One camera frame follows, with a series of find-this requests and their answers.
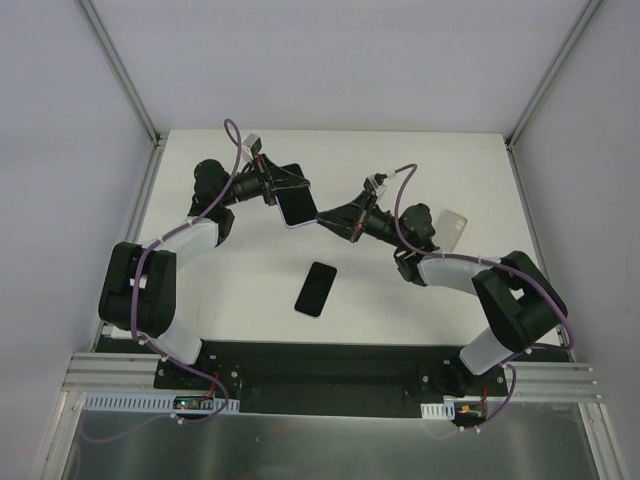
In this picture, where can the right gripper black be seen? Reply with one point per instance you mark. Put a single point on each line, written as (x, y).
(361, 216)

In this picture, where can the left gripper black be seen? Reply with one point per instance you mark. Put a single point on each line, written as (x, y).
(269, 180)

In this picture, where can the beige translucent phone case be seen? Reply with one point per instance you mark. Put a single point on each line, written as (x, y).
(449, 227)

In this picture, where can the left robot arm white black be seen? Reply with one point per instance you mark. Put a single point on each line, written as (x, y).
(139, 294)

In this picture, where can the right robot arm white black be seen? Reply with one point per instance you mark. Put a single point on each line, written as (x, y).
(518, 302)

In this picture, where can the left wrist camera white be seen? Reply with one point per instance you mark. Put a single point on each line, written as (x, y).
(251, 147)

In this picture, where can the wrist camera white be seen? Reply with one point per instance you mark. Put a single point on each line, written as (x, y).
(375, 184)
(251, 147)

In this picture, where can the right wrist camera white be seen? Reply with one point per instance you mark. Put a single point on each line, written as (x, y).
(375, 184)

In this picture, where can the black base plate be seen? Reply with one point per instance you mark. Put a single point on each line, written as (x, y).
(385, 381)

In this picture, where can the left aluminium frame post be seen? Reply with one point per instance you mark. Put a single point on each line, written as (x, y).
(90, 14)

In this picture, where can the aluminium frame post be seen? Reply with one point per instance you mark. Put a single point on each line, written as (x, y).
(566, 48)
(90, 14)

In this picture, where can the right white cable duct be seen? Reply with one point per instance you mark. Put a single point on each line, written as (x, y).
(438, 411)

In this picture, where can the white cable duct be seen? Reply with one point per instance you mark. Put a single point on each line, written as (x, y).
(158, 403)
(438, 411)

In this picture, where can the aluminium rail front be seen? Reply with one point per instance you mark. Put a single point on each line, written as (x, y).
(556, 382)

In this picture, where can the left white cable duct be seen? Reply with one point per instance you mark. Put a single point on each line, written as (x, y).
(158, 403)

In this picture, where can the right aluminium frame post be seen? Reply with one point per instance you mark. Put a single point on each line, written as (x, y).
(566, 48)

